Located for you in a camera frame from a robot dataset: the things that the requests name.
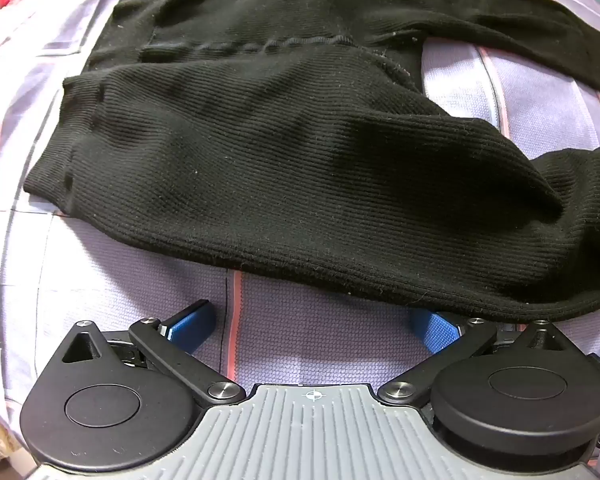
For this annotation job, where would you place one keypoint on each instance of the black ribbed pants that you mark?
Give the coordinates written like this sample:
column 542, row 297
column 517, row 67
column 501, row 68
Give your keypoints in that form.
column 280, row 170

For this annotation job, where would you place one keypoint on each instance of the purple plaid bed sheet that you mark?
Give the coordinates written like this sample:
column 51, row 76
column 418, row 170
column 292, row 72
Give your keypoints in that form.
column 300, row 350

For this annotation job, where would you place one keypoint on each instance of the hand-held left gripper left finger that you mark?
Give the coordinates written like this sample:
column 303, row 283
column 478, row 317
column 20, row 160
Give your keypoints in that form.
column 194, row 325

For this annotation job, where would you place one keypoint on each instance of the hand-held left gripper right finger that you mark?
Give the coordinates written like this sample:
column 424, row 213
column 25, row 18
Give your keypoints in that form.
column 430, row 331

